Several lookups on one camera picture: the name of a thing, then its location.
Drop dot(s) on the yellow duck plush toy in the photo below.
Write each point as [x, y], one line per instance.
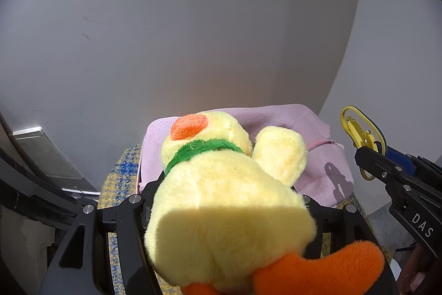
[224, 212]

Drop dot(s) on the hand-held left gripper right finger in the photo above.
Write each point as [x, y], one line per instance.
[323, 217]

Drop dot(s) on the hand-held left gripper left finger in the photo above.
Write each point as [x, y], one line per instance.
[138, 212]

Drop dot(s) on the pink cloth bag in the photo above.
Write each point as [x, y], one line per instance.
[321, 143]

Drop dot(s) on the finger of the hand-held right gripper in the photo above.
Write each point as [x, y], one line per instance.
[400, 156]
[378, 163]

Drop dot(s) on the yellow toy clip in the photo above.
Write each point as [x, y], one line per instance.
[359, 132]

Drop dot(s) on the white wall panel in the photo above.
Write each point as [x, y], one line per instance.
[45, 153]

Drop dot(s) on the yellow blue plaid blanket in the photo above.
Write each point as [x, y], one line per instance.
[121, 170]

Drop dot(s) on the person's right hand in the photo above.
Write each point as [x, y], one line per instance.
[419, 276]

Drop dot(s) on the black grey stand bar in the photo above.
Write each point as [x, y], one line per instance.
[38, 191]

